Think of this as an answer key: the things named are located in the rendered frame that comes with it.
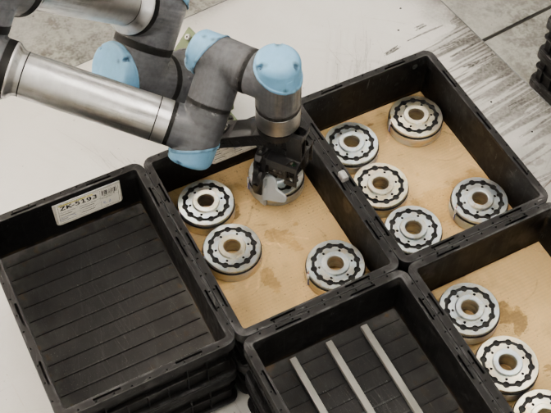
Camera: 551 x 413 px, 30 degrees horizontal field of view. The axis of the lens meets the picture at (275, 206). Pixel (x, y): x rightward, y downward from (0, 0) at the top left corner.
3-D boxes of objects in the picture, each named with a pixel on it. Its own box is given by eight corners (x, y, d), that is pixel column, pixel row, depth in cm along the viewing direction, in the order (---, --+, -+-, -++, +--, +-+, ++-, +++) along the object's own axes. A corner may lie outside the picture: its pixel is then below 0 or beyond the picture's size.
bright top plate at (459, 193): (439, 192, 186) (440, 191, 186) (484, 170, 189) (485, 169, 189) (473, 233, 181) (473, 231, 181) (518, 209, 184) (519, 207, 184)
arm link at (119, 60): (128, 97, 209) (76, 90, 198) (148, 34, 206) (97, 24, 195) (166, 119, 202) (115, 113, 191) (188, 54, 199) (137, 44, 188)
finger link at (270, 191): (281, 223, 184) (286, 186, 178) (252, 211, 186) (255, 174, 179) (289, 212, 186) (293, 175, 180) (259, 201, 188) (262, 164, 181)
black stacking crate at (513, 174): (290, 142, 199) (292, 103, 190) (421, 90, 207) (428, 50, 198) (396, 301, 179) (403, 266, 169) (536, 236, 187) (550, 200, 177)
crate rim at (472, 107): (290, 110, 191) (290, 101, 189) (427, 56, 199) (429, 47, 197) (402, 273, 171) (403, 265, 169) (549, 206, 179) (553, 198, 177)
